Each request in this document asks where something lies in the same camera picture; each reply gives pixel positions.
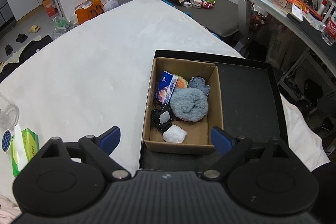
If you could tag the plush burger toy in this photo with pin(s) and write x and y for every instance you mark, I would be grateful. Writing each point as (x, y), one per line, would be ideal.
(181, 83)

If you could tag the orange paper bag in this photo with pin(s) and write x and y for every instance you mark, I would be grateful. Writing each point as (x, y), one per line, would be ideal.
(89, 10)

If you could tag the yellow slipper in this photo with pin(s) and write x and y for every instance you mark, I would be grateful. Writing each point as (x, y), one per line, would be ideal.
(34, 29)

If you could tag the fluffy blue plush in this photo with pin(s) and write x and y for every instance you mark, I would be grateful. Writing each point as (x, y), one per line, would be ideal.
(189, 104)

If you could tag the grey bench cushion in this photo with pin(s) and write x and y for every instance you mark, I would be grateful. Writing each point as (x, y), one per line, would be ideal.
(222, 19)

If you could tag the blue denim fabric toy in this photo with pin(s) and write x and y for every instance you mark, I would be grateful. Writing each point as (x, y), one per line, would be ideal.
(199, 83)

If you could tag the brown cardboard box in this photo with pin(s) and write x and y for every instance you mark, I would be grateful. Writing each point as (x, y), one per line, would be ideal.
(198, 138)

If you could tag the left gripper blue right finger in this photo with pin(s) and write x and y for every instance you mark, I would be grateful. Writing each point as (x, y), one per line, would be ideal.
(231, 149)

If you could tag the grey curved desk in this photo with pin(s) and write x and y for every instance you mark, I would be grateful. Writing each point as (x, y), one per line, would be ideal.
(308, 34)

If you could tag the white soft ball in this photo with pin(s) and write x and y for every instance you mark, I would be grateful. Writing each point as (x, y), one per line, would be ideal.
(174, 134)

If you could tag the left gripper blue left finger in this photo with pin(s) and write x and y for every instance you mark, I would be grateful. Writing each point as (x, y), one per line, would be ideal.
(97, 149)

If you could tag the clear water bottle red label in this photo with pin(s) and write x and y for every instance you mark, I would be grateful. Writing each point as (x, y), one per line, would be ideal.
(329, 32)

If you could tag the green tissue pack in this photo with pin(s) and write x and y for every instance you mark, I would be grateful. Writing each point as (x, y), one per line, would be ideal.
(24, 146)

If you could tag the clear glass jar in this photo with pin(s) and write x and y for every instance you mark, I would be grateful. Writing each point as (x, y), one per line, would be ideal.
(9, 114)

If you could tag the black dotted fabric pouch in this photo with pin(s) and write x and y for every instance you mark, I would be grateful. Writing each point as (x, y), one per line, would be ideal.
(162, 118)

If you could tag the blue snack packet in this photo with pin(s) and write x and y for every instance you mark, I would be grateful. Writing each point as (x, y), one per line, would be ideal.
(166, 86)

